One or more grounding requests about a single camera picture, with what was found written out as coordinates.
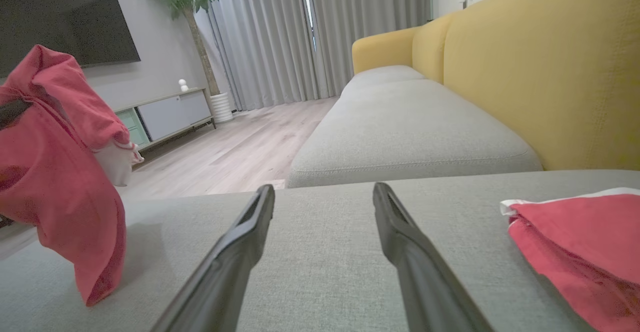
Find white ribbed plant pot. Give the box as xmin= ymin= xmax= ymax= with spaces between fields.
xmin=210 ymin=92 xmax=234 ymax=124

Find long grey sofa seat cushion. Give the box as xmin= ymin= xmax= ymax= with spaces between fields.
xmin=286 ymin=79 xmax=544 ymax=188

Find wide yellow sofa backrest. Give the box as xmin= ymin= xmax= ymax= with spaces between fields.
xmin=443 ymin=0 xmax=640 ymax=171

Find short grey sofa seat cushion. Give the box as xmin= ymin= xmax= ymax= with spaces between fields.
xmin=342 ymin=65 xmax=427 ymax=95

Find grey pleated curtain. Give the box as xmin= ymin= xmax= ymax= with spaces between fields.
xmin=207 ymin=0 xmax=432 ymax=112

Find red shorts white stripe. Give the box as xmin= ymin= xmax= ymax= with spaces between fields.
xmin=500 ymin=187 xmax=640 ymax=332

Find large grey chaise seat cushion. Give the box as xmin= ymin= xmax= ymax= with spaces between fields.
xmin=0 ymin=170 xmax=640 ymax=332

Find low yellow sofa end backrest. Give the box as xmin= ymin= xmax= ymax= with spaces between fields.
xmin=352 ymin=27 xmax=420 ymax=75

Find red basketball jersey white sleeves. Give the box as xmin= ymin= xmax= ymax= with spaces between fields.
xmin=0 ymin=44 xmax=145 ymax=306

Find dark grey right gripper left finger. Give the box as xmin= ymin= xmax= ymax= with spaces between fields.
xmin=150 ymin=184 xmax=276 ymax=332

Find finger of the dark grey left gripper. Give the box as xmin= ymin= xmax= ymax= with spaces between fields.
xmin=0 ymin=99 xmax=32 ymax=130

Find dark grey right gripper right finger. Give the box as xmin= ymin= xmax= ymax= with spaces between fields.
xmin=372 ymin=182 xmax=496 ymax=332

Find narrow yellow sofa backrest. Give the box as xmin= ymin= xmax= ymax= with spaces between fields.
xmin=412 ymin=14 xmax=454 ymax=83

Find black flat television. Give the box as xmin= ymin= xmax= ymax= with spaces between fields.
xmin=0 ymin=0 xmax=141 ymax=77

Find grey and green TV cabinet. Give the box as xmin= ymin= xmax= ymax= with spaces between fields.
xmin=114 ymin=88 xmax=217 ymax=152

